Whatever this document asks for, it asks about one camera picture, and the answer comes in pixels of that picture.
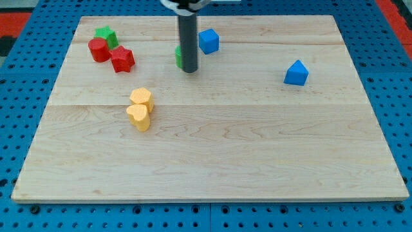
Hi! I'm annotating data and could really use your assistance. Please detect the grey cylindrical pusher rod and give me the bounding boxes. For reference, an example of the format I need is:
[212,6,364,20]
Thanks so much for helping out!
[178,14,198,73]

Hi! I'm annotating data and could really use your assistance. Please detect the light wooden board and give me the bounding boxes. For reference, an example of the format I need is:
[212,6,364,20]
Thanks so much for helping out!
[12,15,409,204]

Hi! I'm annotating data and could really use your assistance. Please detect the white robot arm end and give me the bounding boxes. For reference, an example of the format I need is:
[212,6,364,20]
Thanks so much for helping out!
[160,0,211,16]

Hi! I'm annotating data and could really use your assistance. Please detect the blue pentagon prism block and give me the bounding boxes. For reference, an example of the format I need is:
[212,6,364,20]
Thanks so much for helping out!
[283,60,309,86]

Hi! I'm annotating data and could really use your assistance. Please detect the green star block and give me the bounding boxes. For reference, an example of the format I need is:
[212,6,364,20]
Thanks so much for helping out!
[94,26,119,50]

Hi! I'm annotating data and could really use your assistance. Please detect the green block behind rod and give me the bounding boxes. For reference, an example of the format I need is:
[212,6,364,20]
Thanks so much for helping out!
[174,45,182,69]

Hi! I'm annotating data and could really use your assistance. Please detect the blue cube block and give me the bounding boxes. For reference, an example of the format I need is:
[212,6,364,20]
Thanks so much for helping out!
[198,28,220,55]

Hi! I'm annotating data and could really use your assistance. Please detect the yellow hexagon block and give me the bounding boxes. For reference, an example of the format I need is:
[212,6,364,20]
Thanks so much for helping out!
[129,88,155,113]

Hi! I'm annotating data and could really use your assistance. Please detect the yellow heart block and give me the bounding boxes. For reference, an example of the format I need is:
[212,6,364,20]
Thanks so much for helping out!
[126,104,151,132]

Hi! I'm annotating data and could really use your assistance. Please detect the red cylinder block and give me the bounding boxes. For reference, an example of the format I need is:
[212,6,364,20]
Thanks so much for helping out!
[88,37,111,63]

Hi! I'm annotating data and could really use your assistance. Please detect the red star block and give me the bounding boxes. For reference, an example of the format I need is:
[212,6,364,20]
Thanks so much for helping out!
[109,46,135,73]

